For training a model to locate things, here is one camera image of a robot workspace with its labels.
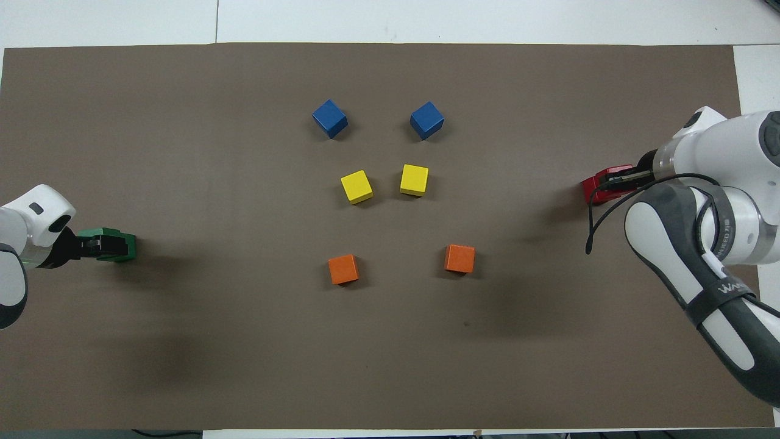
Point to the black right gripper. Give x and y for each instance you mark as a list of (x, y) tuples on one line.
[(648, 166)]

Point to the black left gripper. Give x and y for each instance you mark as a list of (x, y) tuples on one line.
[(67, 249)]

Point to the green wooden cube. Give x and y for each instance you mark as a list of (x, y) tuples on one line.
[(106, 232)]

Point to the red wooden cube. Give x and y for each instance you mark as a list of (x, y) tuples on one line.
[(615, 196)]

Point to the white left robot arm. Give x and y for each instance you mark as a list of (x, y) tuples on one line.
[(24, 219)]

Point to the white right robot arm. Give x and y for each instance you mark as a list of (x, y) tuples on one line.
[(731, 152)]

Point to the brown table mat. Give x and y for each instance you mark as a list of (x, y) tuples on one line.
[(244, 341)]

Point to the orange wooden cube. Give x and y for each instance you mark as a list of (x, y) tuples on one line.
[(343, 269), (459, 258)]

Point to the blue wooden cube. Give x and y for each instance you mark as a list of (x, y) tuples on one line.
[(329, 118), (426, 120)]

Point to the yellow wooden cube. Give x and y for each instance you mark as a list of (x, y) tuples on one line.
[(414, 180), (356, 186)]

